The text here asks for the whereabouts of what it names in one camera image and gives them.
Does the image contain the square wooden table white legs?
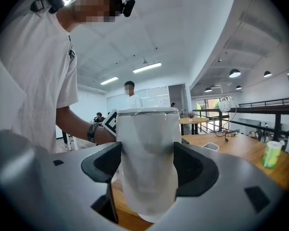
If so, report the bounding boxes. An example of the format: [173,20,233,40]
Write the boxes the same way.
[110,131,289,231]

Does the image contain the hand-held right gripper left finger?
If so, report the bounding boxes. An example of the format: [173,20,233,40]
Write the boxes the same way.
[0,128,126,231]

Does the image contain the long ceiling light bar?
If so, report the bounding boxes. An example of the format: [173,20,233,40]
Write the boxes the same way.
[132,62,162,74]
[100,76,119,86]

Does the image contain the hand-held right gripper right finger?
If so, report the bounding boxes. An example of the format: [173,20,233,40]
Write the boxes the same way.
[146,141,286,231]

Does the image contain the white electric kettle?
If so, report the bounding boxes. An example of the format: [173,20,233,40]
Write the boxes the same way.
[116,106,183,220]

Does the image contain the round wooden table black legs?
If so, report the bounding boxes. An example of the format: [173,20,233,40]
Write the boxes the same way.
[180,117,210,136]

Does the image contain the black metal railing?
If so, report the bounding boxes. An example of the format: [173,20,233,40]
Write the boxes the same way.
[192,96,289,142]

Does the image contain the person's head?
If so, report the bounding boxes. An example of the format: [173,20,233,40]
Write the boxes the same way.
[56,0,123,32]

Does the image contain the person's left forearm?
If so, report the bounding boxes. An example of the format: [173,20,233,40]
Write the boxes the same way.
[55,105,117,146]

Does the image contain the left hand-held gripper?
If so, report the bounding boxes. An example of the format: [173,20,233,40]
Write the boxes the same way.
[102,109,118,137]

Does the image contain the black lamp cord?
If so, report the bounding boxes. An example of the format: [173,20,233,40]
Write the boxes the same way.
[215,130,239,143]

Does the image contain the person's white t-shirt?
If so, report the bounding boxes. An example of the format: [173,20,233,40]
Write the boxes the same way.
[0,6,79,155]

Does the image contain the dark wrist bracelet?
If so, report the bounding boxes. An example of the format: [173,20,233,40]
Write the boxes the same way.
[87,122,103,143]

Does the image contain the white rectangular container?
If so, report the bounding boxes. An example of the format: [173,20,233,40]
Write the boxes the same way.
[202,141,220,152]

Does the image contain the white globe lamp gold arc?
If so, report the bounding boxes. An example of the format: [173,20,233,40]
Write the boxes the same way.
[218,95,238,133]

